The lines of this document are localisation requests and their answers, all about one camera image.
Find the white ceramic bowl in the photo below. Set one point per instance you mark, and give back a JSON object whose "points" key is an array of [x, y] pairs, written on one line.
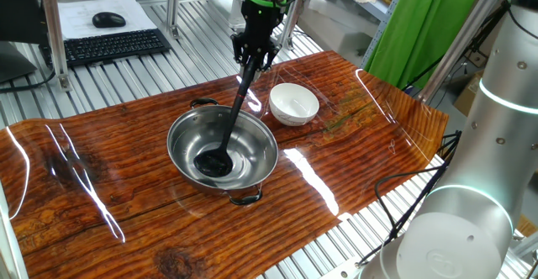
{"points": [[294, 102]]}

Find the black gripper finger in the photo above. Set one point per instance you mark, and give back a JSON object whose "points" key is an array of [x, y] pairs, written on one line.
{"points": [[243, 52], [271, 58]]}

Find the green cloth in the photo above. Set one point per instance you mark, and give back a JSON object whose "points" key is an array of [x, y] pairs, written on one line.
{"points": [[420, 27]]}

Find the aluminium frame post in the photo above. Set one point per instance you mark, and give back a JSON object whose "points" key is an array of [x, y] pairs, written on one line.
{"points": [[52, 27], [173, 6], [296, 10], [10, 237], [458, 48]]}

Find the brown cardboard box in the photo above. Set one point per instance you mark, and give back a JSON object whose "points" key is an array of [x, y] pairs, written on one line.
{"points": [[468, 96]]}

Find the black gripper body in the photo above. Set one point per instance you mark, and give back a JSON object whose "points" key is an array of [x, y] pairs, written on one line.
{"points": [[262, 22]]}

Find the glossy wood-grain mat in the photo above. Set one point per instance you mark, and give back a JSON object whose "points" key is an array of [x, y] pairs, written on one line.
{"points": [[147, 212]]}

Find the white pedestal plate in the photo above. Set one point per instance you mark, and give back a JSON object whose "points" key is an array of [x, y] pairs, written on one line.
{"points": [[223, 10]]}

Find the white perforated metal shelf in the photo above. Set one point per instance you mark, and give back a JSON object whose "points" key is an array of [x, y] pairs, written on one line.
{"points": [[370, 8]]}

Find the black plastic ladle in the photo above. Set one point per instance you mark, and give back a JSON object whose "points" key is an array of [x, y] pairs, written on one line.
{"points": [[212, 163]]}

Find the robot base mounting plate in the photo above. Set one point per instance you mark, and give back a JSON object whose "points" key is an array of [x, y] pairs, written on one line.
{"points": [[344, 271]]}

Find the white paper sheet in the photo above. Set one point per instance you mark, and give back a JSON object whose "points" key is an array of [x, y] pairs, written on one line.
{"points": [[84, 12]]}

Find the black monitor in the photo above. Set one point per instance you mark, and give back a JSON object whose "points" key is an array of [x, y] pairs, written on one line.
{"points": [[21, 10]]}

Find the black computer mouse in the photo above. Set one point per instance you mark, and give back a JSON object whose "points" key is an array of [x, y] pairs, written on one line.
{"points": [[108, 19]]}

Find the black keyboard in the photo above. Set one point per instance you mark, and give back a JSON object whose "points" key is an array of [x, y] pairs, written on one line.
{"points": [[109, 45]]}

